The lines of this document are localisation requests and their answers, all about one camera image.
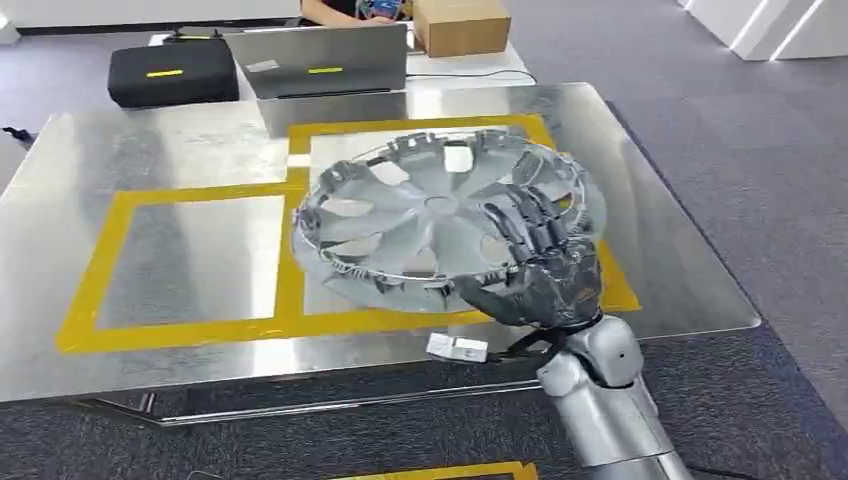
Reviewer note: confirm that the white partition panels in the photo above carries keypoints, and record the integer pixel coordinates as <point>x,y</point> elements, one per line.
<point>762,26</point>

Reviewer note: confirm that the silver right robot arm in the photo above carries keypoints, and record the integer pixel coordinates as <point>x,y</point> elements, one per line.
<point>609,404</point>

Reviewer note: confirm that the silver plastic wheel hubcap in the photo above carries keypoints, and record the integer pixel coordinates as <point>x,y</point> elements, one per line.
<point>411,212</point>

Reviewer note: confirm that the black carrying case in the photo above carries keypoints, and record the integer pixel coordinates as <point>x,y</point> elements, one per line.
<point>172,73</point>

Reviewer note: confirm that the yellow floor tape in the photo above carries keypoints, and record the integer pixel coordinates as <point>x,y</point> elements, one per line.
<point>464,472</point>

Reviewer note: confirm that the grey laptop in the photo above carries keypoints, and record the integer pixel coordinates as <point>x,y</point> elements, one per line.
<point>318,63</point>

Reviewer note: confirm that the person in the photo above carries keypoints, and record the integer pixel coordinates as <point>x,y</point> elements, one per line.
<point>338,10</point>

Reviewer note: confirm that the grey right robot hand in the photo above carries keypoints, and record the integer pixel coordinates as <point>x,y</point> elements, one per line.
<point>560,285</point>

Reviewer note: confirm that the steel bench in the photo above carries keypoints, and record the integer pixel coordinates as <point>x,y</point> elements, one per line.
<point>166,265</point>

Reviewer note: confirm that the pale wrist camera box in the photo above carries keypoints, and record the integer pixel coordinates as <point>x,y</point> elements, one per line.
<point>457,348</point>

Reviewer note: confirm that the brown cardboard box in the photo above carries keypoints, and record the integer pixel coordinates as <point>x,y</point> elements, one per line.
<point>464,30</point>

